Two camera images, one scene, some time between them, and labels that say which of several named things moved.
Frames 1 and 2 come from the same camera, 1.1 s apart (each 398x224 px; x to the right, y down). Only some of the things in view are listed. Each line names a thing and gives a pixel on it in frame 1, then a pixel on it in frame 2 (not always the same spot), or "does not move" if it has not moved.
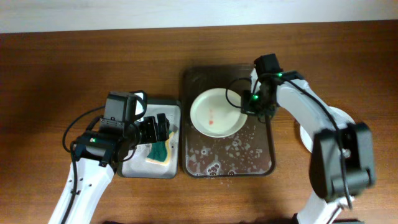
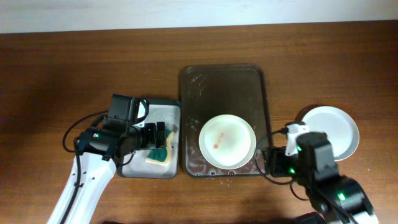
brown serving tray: [250, 152] does not move
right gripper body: [254, 103] -> [284, 165]
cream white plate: [212, 114] -> [227, 142]
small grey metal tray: [137, 166] does not move
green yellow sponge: [160, 152] does not move
